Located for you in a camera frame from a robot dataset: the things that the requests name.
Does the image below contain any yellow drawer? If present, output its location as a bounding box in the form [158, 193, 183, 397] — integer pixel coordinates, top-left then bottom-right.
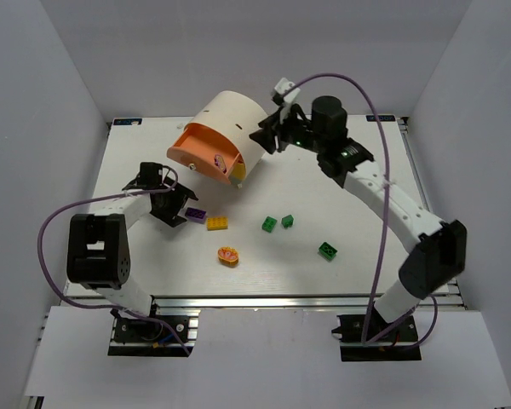
[229, 160, 246, 183]

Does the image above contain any purple curved lego brick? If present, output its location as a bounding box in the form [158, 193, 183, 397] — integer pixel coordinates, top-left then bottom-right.
[214, 154, 227, 174]

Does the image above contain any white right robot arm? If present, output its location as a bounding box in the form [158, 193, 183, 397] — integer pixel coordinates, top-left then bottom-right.
[250, 96, 468, 325]

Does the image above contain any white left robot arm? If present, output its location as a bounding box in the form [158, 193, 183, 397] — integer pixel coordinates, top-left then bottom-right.
[66, 162, 198, 316]

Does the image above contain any yellow lego brick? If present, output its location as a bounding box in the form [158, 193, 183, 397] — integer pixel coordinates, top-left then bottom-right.
[206, 216, 228, 231]

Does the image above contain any cream drawer cabinet shell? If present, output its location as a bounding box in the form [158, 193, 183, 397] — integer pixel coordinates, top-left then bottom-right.
[186, 90, 267, 183]

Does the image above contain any orange oval lego piece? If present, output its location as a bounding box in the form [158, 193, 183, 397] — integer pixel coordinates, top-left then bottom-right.
[217, 246, 239, 267]

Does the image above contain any right blue corner label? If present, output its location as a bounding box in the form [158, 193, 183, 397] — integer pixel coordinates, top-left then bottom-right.
[365, 114, 397, 122]

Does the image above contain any blue corner label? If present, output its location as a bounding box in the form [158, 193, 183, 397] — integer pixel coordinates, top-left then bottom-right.
[112, 118, 142, 126]
[365, 114, 397, 122]

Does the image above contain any left blue corner label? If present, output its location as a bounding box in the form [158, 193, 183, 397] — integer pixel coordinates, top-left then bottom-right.
[112, 118, 142, 126]

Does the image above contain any green lego brick left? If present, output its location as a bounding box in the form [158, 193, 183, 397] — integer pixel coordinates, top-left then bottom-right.
[261, 216, 277, 233]

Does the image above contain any small green lego brick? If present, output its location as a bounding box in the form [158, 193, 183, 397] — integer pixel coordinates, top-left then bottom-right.
[281, 215, 294, 228]

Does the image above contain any green lego brick right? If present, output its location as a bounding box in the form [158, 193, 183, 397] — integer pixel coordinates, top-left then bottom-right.
[318, 242, 337, 262]

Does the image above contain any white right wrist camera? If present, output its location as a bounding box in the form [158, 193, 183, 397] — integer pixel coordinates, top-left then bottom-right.
[272, 78, 300, 123]

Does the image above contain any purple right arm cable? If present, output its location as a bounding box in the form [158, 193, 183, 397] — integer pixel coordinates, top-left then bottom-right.
[287, 72, 439, 353]

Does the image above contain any aluminium table front rail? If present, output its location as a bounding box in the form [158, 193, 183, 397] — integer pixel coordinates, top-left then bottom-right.
[61, 291, 465, 312]

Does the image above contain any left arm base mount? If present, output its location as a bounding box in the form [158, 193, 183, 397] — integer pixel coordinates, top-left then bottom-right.
[107, 302, 199, 358]

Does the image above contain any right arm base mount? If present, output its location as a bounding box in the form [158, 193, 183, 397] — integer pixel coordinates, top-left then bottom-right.
[331, 314, 422, 362]

